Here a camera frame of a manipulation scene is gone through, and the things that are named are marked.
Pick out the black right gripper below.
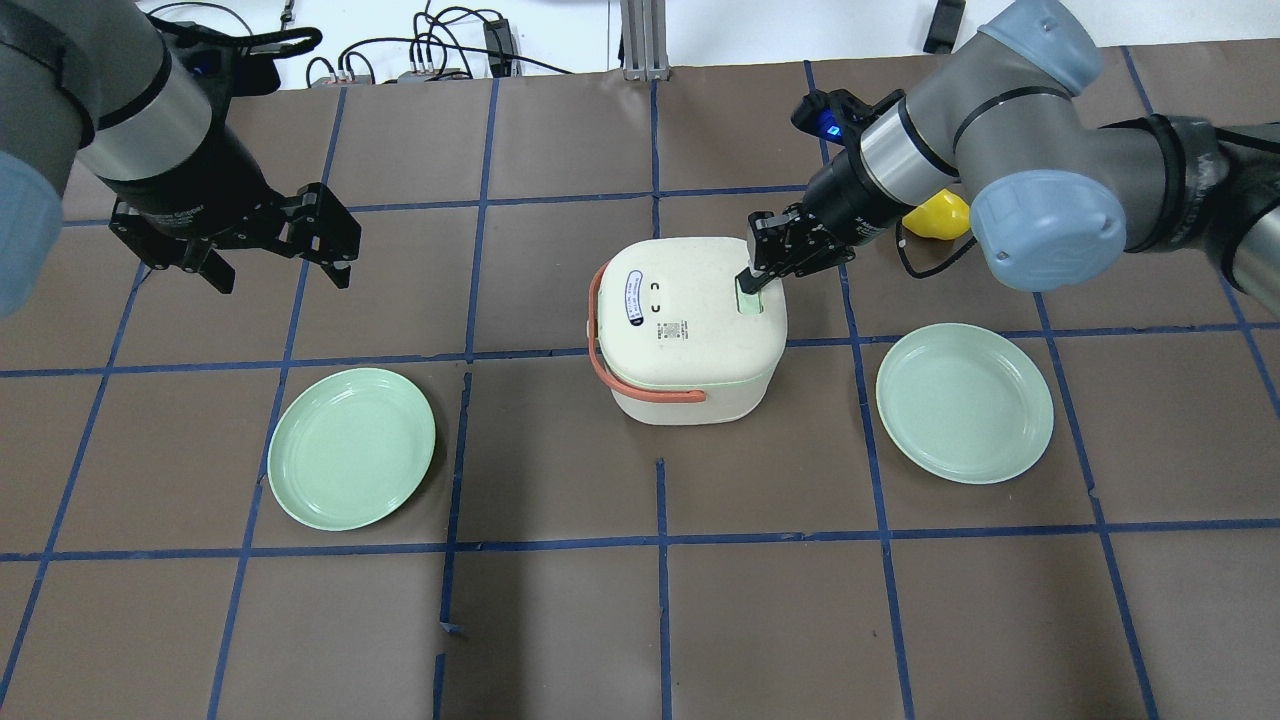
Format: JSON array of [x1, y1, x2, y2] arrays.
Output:
[[739, 151, 906, 296]]

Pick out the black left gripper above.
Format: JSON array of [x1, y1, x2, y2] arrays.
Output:
[[108, 182, 362, 295]]

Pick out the white rice cooker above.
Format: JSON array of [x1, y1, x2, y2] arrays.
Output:
[[588, 236, 788, 427]]

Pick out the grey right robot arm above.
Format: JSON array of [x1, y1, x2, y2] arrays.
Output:
[[736, 1, 1279, 313]]

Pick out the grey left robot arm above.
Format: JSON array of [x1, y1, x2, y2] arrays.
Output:
[[1, 1, 362, 316]]

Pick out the light green plate left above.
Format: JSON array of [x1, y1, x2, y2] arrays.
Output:
[[266, 366, 436, 532]]

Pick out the light green plate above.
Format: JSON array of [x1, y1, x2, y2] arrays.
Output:
[[266, 366, 436, 532], [876, 323, 1055, 486]]

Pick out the yellow toy potato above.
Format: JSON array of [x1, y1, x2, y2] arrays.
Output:
[[902, 190, 972, 241]]

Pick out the light green plate right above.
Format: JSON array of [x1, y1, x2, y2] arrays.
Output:
[[876, 323, 1055, 486]]

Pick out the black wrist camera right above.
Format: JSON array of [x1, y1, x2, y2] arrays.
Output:
[[790, 88, 905, 147]]

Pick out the aluminium frame post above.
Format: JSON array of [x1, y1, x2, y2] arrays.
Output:
[[620, 0, 671, 82]]

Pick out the black cables on desk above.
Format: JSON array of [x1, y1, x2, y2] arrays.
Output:
[[150, 0, 576, 91]]

